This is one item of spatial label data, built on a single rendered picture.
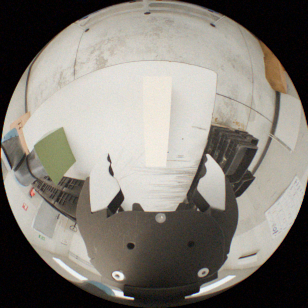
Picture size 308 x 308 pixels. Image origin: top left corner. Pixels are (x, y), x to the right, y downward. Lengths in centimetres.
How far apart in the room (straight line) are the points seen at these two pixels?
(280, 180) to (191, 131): 250
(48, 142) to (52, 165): 9
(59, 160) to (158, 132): 41
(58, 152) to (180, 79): 51
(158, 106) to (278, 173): 261
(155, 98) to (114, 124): 16
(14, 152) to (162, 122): 55
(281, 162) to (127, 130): 265
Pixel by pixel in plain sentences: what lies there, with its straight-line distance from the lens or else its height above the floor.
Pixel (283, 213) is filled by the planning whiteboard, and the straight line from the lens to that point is 278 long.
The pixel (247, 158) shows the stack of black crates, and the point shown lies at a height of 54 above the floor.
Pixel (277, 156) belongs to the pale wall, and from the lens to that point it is 263.
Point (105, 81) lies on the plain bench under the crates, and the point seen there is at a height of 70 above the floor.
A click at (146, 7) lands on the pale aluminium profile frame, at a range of 157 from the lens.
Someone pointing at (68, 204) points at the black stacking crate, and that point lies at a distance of 57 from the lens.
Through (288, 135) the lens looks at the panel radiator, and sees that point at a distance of 247.
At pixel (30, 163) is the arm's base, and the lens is 48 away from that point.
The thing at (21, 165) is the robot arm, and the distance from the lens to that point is 51.
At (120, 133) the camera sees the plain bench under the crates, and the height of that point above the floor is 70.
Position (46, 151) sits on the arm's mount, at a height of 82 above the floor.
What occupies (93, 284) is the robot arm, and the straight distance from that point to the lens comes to 28.
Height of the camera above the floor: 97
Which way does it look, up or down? 57 degrees down
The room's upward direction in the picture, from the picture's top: 180 degrees counter-clockwise
